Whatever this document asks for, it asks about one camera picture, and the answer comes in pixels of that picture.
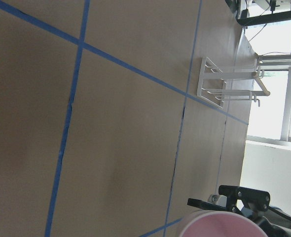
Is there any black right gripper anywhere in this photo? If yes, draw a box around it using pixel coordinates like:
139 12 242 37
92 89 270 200
187 185 291 237

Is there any pink plastic cup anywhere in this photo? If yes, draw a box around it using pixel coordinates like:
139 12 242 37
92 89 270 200
176 210 267 237

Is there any white wire cup rack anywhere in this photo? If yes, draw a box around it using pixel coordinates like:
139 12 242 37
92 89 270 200
196 56 271 109

